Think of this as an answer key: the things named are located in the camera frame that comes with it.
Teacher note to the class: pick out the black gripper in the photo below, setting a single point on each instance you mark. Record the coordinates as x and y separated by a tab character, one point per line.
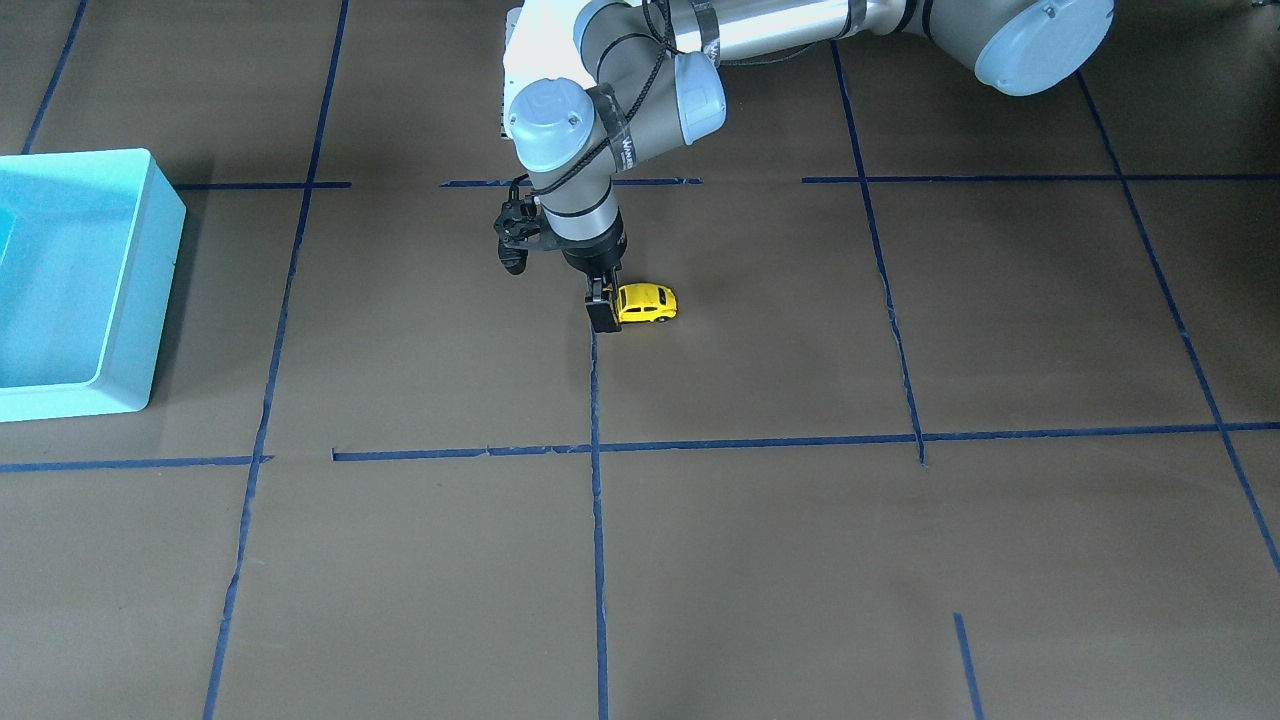
594	253

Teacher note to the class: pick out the yellow beetle toy car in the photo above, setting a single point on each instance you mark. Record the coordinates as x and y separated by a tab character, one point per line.
646	302

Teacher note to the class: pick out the turquoise plastic storage bin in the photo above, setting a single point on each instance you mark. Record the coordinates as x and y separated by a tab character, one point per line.
90	244

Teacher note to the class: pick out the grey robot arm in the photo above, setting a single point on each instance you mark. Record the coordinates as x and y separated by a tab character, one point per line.
593	88

